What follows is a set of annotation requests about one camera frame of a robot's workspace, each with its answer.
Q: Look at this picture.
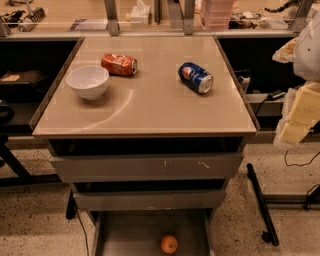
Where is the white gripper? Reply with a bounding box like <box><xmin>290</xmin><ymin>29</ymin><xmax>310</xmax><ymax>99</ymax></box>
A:
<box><xmin>272</xmin><ymin>37</ymin><xmax>320</xmax><ymax>126</ymax></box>

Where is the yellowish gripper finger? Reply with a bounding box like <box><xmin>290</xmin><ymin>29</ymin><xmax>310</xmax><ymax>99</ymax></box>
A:
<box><xmin>273</xmin><ymin>88</ymin><xmax>311</xmax><ymax>147</ymax></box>

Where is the orange fruit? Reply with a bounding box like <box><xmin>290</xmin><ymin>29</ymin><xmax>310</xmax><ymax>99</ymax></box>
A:
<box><xmin>160</xmin><ymin>235</ymin><xmax>178</xmax><ymax>254</ymax></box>

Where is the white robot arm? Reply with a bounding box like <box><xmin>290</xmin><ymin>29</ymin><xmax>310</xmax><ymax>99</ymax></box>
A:
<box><xmin>272</xmin><ymin>12</ymin><xmax>320</xmax><ymax>150</ymax></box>

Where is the top grey drawer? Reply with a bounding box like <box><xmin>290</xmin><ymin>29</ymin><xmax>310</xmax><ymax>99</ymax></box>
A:
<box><xmin>51</xmin><ymin>153</ymin><xmax>243</xmax><ymax>183</ymax></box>

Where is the middle grey drawer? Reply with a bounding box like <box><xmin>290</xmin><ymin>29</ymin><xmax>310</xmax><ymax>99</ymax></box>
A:
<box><xmin>74</xmin><ymin>190</ymin><xmax>225</xmax><ymax>211</ymax></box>

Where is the grey drawer cabinet with counter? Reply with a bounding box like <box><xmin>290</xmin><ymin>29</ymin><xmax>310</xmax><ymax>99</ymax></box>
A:
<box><xmin>29</xmin><ymin>35</ymin><xmax>261</xmax><ymax>256</ymax></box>

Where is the open bottom grey drawer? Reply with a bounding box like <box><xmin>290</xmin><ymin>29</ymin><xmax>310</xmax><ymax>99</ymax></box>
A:
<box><xmin>92</xmin><ymin>209</ymin><xmax>215</xmax><ymax>256</ymax></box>

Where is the black power adapter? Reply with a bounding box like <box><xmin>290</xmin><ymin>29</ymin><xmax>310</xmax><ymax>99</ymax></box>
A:
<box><xmin>267</xmin><ymin>90</ymin><xmax>285</xmax><ymax>101</ymax></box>

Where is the black metal floor bar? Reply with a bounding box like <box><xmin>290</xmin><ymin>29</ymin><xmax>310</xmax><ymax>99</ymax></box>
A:
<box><xmin>247</xmin><ymin>163</ymin><xmax>279</xmax><ymax>246</ymax></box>

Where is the blue pepsi can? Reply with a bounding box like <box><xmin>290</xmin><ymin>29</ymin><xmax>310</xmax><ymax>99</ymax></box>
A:
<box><xmin>178</xmin><ymin>62</ymin><xmax>214</xmax><ymax>94</ymax></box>

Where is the pink plastic container stack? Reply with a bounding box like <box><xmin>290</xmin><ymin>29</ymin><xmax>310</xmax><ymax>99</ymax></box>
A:
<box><xmin>200</xmin><ymin>0</ymin><xmax>234</xmax><ymax>31</ymax></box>

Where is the red crushed soda can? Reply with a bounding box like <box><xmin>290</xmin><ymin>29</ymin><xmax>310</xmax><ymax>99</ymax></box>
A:
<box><xmin>101</xmin><ymin>54</ymin><xmax>137</xmax><ymax>76</ymax></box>

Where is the white tissue box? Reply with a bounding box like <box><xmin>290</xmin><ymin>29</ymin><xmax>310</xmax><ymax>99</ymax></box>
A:
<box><xmin>130</xmin><ymin>0</ymin><xmax>151</xmax><ymax>25</ymax></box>

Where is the white bowl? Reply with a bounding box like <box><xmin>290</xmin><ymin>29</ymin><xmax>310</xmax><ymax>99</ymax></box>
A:
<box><xmin>66</xmin><ymin>65</ymin><xmax>109</xmax><ymax>100</ymax></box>

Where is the white paper booklet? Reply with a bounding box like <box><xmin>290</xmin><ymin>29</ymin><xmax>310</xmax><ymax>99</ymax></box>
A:
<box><xmin>70</xmin><ymin>19</ymin><xmax>108</xmax><ymax>31</ymax></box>

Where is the black cable on floor right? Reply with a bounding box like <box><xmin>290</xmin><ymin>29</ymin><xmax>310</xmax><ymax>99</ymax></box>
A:
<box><xmin>283</xmin><ymin>149</ymin><xmax>320</xmax><ymax>168</ymax></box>

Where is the black cable under cabinet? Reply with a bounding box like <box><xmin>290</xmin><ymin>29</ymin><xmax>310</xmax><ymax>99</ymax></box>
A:
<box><xmin>75</xmin><ymin>206</ymin><xmax>91</xmax><ymax>256</ymax></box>

